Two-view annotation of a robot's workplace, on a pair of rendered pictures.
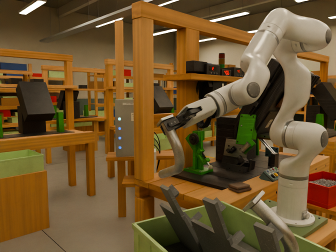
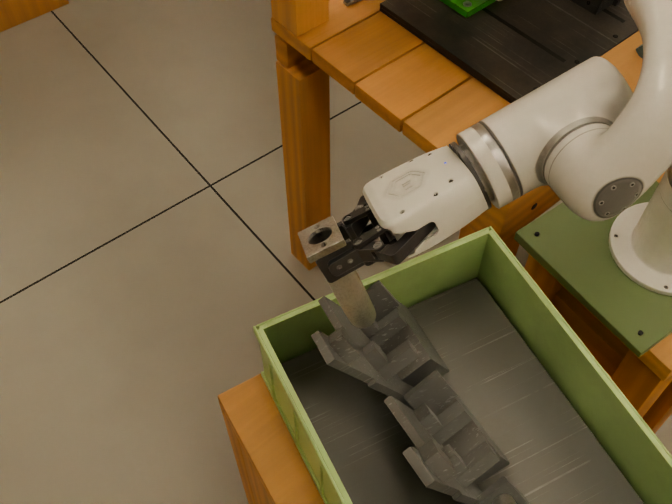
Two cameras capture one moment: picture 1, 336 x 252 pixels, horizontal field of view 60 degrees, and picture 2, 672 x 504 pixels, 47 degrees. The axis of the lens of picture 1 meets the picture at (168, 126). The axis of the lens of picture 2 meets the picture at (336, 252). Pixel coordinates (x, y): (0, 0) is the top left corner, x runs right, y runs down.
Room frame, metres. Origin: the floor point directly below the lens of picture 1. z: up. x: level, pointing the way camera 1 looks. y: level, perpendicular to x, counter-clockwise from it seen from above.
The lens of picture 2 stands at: (0.42, -0.04, 1.93)
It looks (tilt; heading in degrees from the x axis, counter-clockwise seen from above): 54 degrees down; 5
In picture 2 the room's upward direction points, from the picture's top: straight up
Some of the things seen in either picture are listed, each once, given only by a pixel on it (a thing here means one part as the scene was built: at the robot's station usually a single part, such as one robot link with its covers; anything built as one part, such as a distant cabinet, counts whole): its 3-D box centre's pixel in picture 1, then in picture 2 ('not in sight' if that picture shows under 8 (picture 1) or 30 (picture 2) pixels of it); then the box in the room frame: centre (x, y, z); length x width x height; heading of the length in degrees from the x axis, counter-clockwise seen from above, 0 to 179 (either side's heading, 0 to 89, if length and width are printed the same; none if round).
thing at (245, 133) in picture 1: (248, 129); not in sight; (1.98, -0.55, 1.17); 0.13 x 0.12 x 0.20; 135
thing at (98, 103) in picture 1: (129, 103); not in sight; (9.94, 1.32, 1.12); 3.22 x 0.55 x 2.23; 133
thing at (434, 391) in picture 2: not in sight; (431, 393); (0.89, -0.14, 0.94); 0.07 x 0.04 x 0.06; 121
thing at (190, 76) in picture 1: (216, 79); not in sight; (2.26, -0.37, 1.52); 0.90 x 0.25 x 0.04; 135
